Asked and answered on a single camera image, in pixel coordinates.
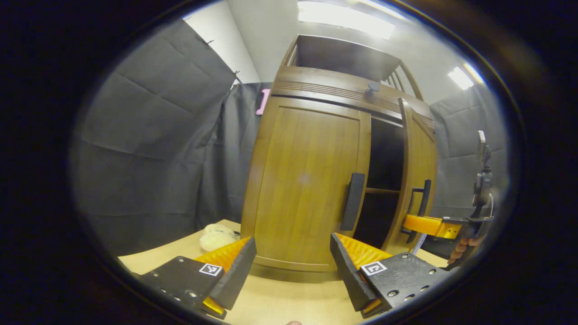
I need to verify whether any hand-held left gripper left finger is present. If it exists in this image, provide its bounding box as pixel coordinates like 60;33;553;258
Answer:
135;237;258;320

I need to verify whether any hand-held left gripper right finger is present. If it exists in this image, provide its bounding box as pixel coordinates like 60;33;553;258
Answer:
330;232;447;319

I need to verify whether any black door handle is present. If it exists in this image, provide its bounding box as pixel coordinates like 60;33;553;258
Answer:
401;179;432;244
340;172;365;232

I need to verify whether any wooden shoe cabinet door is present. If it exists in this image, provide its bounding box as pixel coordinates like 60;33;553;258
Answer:
242;96;372;272
382;98;438;255

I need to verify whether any wooden double-door shoe cabinet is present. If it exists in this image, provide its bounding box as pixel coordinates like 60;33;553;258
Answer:
240;34;438;283

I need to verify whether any white plush toy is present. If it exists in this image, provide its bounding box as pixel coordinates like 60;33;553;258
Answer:
200;223;238;252

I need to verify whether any small ceiling light panel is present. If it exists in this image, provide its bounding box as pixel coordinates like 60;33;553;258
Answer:
447;66;475;90

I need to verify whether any black backdrop cloth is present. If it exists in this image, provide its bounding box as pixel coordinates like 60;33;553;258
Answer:
70;18;508;258

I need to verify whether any pink plastic object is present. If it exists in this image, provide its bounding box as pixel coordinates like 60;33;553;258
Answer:
256;88;270;116

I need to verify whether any large ceiling light panel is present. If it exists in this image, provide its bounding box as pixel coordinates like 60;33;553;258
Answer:
297;1;396;40

